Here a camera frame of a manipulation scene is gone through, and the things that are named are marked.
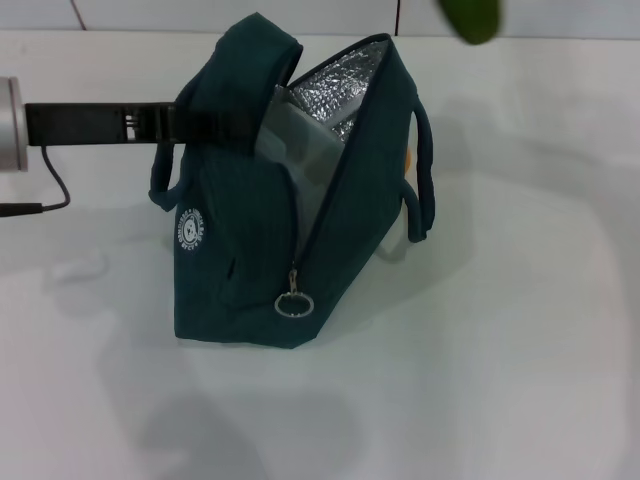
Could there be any dark teal insulated lunch bag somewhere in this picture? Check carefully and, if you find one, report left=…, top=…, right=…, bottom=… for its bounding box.
left=147, top=12, right=439, bottom=346

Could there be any clear container with blue-rimmed lid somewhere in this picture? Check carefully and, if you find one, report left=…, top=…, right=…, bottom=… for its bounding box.
left=257, top=84, right=346, bottom=189

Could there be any green cucumber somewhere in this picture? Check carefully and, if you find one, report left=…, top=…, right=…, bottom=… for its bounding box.
left=436, top=0, right=505, bottom=47

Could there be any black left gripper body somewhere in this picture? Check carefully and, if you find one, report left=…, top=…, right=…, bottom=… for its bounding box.
left=24, top=101, right=177, bottom=148

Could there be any left gripper dark cable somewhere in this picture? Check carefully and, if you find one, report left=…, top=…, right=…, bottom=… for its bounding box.
left=0, top=144, right=71, bottom=219

